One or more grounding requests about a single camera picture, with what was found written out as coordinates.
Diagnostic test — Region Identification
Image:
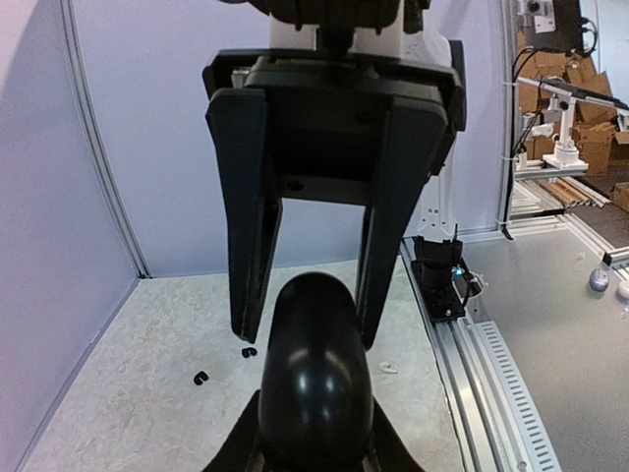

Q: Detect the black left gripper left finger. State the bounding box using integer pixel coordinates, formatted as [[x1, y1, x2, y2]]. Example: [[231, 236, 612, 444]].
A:
[[202, 390, 268, 472]]

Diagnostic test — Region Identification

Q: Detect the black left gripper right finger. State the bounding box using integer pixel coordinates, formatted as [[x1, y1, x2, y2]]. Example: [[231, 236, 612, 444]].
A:
[[361, 393, 424, 472]]

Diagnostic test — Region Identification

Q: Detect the white earbud near front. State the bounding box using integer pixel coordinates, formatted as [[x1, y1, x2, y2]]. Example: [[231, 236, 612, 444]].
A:
[[378, 362, 399, 375]]

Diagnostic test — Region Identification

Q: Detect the black oval charging case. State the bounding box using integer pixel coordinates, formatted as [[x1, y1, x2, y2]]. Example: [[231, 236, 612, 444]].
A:
[[258, 272, 373, 471]]

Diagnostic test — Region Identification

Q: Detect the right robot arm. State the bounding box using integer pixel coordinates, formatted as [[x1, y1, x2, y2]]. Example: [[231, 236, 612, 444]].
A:
[[202, 1, 466, 347]]

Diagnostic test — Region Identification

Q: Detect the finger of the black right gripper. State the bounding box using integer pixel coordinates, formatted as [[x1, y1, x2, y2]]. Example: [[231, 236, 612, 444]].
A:
[[206, 88, 282, 343], [356, 98, 446, 350]]

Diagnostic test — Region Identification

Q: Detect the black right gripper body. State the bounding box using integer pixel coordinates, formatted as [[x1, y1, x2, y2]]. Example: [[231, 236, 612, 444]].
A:
[[202, 48, 466, 206]]

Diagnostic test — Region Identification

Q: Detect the black earbud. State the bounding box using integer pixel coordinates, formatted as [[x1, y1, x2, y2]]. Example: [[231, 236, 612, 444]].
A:
[[242, 347, 257, 359], [193, 371, 209, 386]]

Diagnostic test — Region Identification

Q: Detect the aluminium table front rail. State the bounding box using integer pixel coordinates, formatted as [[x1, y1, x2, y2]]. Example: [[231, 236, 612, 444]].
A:
[[400, 238, 561, 471]]

